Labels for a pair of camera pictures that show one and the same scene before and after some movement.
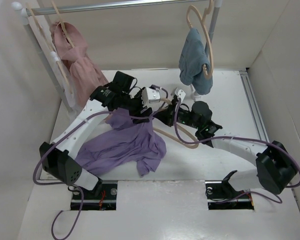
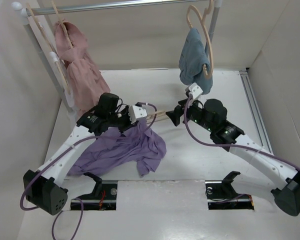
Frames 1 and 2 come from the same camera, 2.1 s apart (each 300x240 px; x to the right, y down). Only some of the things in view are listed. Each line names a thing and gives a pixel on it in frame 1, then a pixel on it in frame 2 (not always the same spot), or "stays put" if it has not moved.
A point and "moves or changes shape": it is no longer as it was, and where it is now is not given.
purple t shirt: x=125 y=143 stays put
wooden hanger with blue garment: x=203 y=16 stays put
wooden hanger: x=171 y=137 moves or changes shape
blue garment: x=192 y=58 stays put
